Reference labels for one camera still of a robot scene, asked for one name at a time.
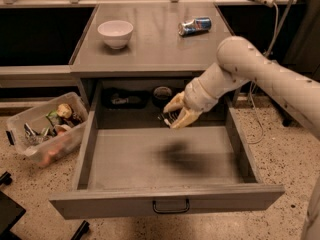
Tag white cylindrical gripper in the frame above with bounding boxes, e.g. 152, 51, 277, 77
163, 77, 219, 129

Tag black rxbar chocolate bar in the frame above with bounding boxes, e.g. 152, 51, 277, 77
158, 110, 180, 128

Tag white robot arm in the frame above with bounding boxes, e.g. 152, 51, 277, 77
163, 36, 320, 140

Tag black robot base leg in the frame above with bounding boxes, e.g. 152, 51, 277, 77
0, 191, 26, 240

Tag black tray under counter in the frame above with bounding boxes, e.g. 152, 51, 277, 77
101, 88, 150, 109

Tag grey counter cabinet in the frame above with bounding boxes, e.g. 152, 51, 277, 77
71, 1, 233, 105

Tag grey open drawer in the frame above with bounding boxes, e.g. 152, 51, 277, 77
50, 79, 284, 219

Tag black tape roll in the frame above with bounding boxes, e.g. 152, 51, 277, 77
152, 86, 173, 107

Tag crushed blue soda can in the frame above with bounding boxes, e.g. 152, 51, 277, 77
178, 17, 212, 36

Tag white ceramic bowl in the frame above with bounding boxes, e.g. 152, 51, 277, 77
97, 20, 134, 49

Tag clear plastic storage bin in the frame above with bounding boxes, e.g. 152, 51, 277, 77
7, 92, 88, 167

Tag black caster foot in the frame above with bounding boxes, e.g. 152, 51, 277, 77
71, 220, 90, 240

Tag black drawer handle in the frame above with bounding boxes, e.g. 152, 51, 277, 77
152, 199, 190, 214

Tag white cable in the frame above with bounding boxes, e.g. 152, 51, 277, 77
247, 2, 281, 145

